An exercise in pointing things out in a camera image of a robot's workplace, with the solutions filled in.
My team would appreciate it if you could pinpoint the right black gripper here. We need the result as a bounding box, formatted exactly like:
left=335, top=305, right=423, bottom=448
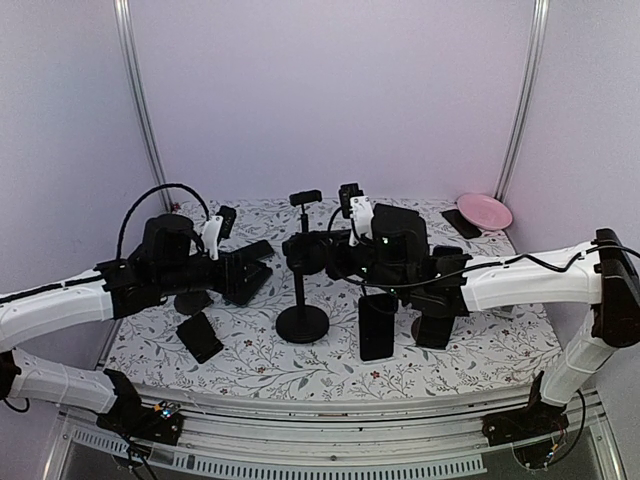
left=316, top=229, right=408, bottom=302

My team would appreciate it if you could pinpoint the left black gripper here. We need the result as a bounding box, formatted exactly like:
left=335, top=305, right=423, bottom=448
left=157, top=251, right=268, bottom=298

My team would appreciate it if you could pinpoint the tall black phone stand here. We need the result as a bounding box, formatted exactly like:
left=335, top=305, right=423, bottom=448
left=275, top=232, right=331, bottom=345
left=289, top=189, right=322, bottom=233

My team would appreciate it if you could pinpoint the black folding stand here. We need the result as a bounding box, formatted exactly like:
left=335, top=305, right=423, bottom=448
left=174, top=291, right=212, bottom=316

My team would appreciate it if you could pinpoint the blue-edged phone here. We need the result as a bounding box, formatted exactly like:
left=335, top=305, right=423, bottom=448
left=432, top=245, right=464, bottom=262
left=412, top=311, right=455, bottom=350

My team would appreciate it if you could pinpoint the white folding stand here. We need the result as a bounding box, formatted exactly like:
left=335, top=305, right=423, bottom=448
left=493, top=305, right=515, bottom=319

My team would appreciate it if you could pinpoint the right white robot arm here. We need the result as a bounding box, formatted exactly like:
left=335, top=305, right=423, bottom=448
left=282, top=197, right=639, bottom=436

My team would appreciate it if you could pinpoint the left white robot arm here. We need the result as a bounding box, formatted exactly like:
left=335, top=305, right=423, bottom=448
left=1, top=214, right=274, bottom=434

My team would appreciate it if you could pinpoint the black phone small left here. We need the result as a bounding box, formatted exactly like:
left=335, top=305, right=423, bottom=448
left=176, top=312, right=224, bottom=364

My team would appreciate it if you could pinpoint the black phone under plate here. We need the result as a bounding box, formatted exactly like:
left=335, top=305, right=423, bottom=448
left=441, top=209, right=482, bottom=240

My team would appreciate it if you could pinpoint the floral patterned table mat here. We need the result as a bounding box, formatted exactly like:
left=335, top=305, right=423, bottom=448
left=105, top=197, right=566, bottom=402

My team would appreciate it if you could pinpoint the pink plate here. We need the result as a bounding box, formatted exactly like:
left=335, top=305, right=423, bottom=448
left=456, top=193, right=513, bottom=231

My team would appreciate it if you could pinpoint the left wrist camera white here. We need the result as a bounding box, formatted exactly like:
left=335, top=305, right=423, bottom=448
left=201, top=205, right=237, bottom=261

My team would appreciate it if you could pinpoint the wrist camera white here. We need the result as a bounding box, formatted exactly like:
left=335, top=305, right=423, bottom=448
left=338, top=183, right=374, bottom=247
left=201, top=205, right=237, bottom=261

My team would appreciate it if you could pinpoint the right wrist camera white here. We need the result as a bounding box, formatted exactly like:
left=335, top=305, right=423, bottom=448
left=338, top=183, right=374, bottom=247

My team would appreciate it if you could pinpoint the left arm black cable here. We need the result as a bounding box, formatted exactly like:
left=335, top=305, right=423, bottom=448
left=115, top=183, right=211, bottom=261

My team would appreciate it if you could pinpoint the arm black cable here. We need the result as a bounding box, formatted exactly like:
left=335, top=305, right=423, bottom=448
left=115, top=183, right=211, bottom=261
left=327, top=209, right=631, bottom=301

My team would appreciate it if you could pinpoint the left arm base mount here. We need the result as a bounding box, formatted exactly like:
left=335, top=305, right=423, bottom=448
left=96, top=369, right=185, bottom=446

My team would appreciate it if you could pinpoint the aluminium front rail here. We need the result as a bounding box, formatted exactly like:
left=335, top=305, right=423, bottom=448
left=43, top=387, right=627, bottom=479

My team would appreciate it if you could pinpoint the left aluminium frame post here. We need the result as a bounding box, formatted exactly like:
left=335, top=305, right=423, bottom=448
left=113, top=0, right=167, bottom=186

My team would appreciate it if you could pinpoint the aluminium frame post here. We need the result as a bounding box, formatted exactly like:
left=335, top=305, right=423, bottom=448
left=493, top=0, right=550, bottom=203
left=113, top=0, right=167, bottom=186

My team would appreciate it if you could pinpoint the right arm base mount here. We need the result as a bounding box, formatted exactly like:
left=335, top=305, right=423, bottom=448
left=482, top=372, right=569, bottom=470

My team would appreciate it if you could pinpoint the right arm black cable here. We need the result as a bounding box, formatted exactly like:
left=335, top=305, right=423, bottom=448
left=327, top=209, right=631, bottom=301

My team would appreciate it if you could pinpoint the right aluminium frame post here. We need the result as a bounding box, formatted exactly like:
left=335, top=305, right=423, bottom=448
left=493, top=0, right=550, bottom=203

